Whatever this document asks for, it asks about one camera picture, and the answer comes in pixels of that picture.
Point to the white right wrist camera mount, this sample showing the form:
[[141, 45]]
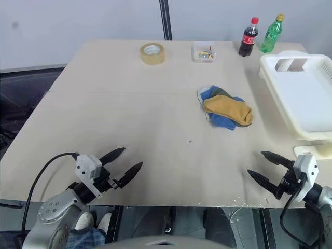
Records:
[[307, 166]]

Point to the grey metal table bracket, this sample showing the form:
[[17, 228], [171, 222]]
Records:
[[11, 203]]

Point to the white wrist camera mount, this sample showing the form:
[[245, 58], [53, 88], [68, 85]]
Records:
[[84, 166], [307, 166]]

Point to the dark rounded shape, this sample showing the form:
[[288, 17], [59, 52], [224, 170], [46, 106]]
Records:
[[219, 223]]

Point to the black vertical post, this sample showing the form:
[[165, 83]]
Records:
[[166, 20]]

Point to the cola bottle with red cap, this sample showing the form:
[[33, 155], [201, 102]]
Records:
[[247, 44]]

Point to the blue and white cloth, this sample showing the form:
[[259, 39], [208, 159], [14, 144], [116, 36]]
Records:
[[201, 97]]

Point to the clear plastic small-parts box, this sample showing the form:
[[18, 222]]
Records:
[[197, 47]]

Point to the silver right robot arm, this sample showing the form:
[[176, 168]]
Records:
[[326, 199]]

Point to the blue plaid trousers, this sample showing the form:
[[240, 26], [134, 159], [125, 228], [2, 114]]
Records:
[[85, 237]]

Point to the white plastic basket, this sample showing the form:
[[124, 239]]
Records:
[[298, 103]]

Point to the brown packing tape roll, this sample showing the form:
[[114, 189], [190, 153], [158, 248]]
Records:
[[145, 58]]

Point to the white shoe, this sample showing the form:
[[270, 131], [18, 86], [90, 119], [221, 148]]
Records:
[[105, 221], [84, 220]]

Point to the green bottle with yellow cap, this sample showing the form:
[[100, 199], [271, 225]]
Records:
[[271, 36]]

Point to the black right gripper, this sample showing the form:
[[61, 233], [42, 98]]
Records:
[[289, 185]]

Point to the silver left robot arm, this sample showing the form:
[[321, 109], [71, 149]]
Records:
[[54, 207]]

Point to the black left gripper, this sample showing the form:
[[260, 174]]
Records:
[[103, 181]]

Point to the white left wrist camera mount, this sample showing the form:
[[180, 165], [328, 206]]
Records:
[[84, 166]]

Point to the dark background furniture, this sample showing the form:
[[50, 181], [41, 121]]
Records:
[[20, 98]]

